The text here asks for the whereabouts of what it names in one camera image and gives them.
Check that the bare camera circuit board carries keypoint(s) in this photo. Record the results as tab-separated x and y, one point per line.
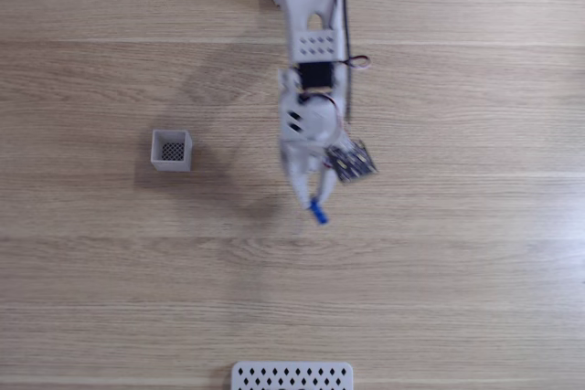
352	162

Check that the blue clothes peg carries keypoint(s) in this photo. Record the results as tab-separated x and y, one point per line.
320	213

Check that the grey perforated plate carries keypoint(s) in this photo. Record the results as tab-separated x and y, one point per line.
292	376

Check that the small grey perforated crate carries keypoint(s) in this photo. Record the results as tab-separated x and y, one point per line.
171	150

